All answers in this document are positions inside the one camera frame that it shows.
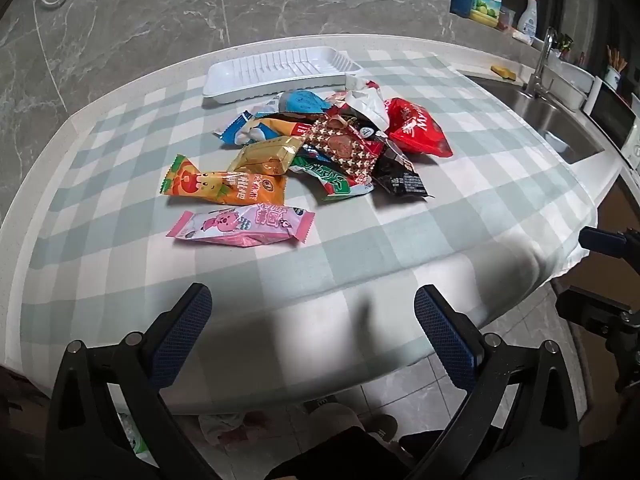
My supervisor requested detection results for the steel sink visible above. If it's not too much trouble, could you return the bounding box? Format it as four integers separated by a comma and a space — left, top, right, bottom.
464, 72, 607, 166

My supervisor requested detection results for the blue and white snack packet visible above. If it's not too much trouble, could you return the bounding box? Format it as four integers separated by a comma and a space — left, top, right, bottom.
213, 111, 282, 147

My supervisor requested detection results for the utensil holder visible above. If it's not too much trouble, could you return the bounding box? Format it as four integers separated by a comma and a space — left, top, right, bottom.
602, 45, 629, 92

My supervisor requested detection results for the microwave oven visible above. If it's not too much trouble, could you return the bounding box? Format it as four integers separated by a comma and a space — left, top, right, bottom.
581, 77, 640, 169

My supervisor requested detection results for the gold snack packet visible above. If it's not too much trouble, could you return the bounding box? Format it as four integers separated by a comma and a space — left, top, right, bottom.
227, 134, 305, 177

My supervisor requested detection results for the green snack packet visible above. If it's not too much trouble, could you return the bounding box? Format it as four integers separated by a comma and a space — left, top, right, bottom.
289, 155, 376, 202

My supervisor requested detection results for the white and red snack packet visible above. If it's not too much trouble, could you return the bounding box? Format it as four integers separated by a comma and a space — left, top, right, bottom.
330, 73, 392, 134

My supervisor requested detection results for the light blue snack packet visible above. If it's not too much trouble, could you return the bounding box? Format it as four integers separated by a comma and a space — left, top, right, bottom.
276, 88, 334, 117

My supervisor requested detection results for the orange snack packet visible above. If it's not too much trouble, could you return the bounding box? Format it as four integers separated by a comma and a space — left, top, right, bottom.
160, 154, 289, 207

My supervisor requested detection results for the yellow-orange snack packet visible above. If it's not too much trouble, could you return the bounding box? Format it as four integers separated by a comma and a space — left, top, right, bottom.
260, 116, 321, 139

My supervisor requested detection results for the pink white cloth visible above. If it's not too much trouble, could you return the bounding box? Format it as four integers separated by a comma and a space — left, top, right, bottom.
199, 409, 267, 452

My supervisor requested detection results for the black snack packet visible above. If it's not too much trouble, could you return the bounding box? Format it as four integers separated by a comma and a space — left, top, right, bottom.
371, 141, 432, 201

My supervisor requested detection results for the pink snack packet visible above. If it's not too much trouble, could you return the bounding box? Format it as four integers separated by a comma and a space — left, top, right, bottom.
166, 203, 316, 249

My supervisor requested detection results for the green checked tablecloth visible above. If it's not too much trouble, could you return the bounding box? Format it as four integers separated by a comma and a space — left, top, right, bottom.
20, 42, 599, 402

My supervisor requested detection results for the white plastic tray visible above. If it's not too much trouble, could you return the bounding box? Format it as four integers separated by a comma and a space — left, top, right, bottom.
201, 46, 362, 107

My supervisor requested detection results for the white dish container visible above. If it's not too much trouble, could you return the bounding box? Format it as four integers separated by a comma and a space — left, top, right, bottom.
546, 57, 596, 111

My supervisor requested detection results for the person's dark clothing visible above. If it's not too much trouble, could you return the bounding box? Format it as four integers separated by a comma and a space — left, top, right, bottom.
264, 424, 417, 480

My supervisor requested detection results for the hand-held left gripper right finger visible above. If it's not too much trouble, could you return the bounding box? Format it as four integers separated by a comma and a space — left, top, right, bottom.
400, 284, 593, 480

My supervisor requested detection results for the white spray bottle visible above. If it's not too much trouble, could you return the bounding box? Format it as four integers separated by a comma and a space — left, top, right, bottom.
516, 0, 542, 39

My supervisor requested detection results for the beige slipper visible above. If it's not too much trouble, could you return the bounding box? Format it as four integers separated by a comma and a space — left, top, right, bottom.
304, 400, 401, 442

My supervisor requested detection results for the metal faucet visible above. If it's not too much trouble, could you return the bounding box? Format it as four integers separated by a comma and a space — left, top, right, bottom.
521, 27, 559, 99

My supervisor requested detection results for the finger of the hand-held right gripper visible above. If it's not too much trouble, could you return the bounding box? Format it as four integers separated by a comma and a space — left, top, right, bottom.
555, 284, 632, 333
578, 226, 629, 261

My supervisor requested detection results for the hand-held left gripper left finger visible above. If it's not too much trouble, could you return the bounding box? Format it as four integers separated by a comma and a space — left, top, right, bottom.
45, 282, 216, 480

